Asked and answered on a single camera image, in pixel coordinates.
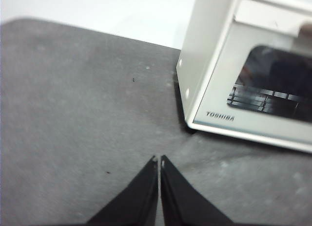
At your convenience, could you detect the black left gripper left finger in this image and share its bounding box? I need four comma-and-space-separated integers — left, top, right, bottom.
86, 154, 159, 226

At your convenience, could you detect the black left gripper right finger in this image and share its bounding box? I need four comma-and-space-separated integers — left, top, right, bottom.
159, 154, 235, 226

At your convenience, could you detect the white glass oven door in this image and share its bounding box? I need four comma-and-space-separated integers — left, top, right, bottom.
187, 0, 312, 146

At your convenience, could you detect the white toaster oven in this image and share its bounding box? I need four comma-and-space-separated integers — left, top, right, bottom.
175, 0, 312, 154

